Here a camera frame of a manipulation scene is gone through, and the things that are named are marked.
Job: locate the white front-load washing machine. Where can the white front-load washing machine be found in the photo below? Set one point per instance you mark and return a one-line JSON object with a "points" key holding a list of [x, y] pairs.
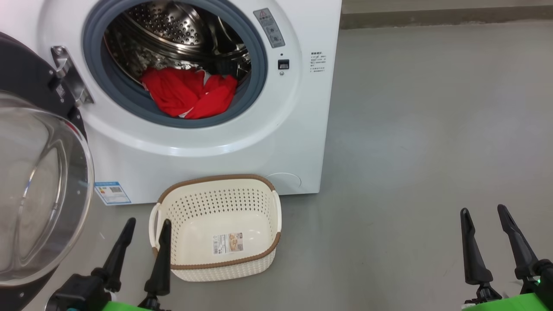
{"points": [[281, 129]]}

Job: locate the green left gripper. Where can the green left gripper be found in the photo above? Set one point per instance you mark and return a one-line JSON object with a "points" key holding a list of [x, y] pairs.
{"points": [[125, 307]]}

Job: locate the cream perforated laundry basket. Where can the cream perforated laundry basket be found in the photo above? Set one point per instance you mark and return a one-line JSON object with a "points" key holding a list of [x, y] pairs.
{"points": [[203, 207]]}

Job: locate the red and white garment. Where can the red and white garment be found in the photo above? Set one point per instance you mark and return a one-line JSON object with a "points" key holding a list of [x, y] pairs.
{"points": [[181, 93]]}

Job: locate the blue energy label sticker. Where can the blue energy label sticker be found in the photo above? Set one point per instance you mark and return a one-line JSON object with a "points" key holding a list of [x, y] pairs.
{"points": [[112, 193]]}

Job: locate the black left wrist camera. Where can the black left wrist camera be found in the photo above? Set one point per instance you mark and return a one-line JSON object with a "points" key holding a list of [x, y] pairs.
{"points": [[77, 293]]}

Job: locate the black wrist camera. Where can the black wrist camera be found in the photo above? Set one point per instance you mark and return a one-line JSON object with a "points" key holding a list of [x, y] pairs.
{"points": [[77, 293], [545, 280]]}

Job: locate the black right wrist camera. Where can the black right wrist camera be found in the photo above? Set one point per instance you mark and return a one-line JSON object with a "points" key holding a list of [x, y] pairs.
{"points": [[545, 280]]}

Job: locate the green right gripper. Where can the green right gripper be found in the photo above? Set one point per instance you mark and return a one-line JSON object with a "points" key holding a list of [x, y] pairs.
{"points": [[510, 304]]}

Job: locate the round glass washing machine door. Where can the round glass washing machine door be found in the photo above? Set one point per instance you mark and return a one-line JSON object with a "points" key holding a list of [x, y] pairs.
{"points": [[43, 194]]}

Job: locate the printed product label sticker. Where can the printed product label sticker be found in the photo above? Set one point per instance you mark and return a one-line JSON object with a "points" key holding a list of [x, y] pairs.
{"points": [[227, 243]]}

